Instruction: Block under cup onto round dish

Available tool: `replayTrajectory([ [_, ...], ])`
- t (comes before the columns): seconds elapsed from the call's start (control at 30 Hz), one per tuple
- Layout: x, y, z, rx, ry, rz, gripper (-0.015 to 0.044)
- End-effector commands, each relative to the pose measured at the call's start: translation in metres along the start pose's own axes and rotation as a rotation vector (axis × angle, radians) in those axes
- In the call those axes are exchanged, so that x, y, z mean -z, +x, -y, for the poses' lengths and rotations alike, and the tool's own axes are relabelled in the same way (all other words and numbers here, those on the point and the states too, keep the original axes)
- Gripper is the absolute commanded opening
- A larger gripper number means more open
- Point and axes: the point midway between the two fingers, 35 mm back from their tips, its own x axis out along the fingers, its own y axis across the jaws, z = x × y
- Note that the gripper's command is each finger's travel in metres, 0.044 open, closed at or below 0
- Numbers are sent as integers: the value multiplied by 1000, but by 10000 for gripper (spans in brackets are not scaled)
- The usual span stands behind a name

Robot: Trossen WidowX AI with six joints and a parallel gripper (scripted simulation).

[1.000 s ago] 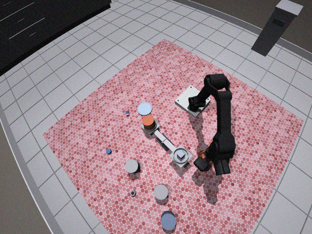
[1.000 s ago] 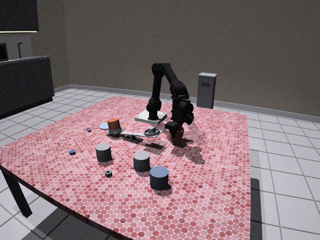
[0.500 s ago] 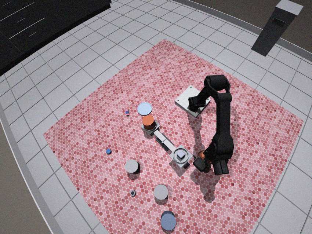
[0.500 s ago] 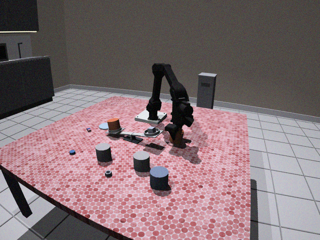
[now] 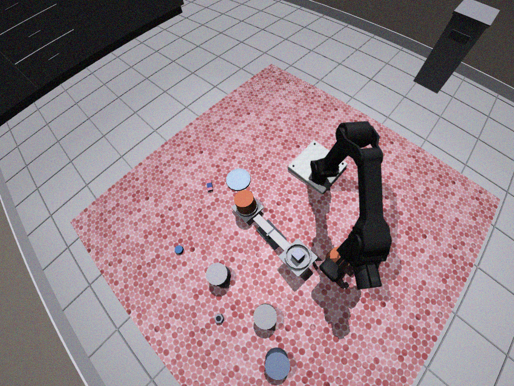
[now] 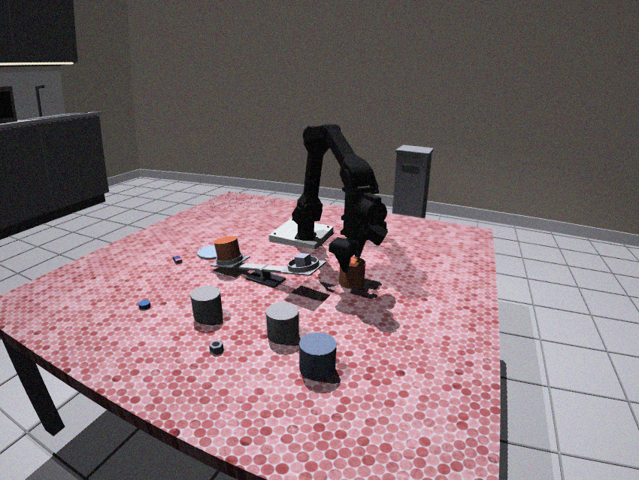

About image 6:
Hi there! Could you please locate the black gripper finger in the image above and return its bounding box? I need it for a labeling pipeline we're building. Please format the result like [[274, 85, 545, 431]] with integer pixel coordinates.
[[355, 237, 368, 258], [333, 253, 351, 273]]

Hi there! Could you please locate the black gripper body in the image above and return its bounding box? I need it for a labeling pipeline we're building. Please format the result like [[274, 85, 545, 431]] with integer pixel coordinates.
[[329, 212, 365, 257]]

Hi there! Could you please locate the grey hex nut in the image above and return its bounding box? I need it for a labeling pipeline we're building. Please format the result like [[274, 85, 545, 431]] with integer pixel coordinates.
[[209, 340, 223, 354]]

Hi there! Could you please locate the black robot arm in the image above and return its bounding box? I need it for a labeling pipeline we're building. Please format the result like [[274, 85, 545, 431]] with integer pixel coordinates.
[[292, 124, 388, 246]]

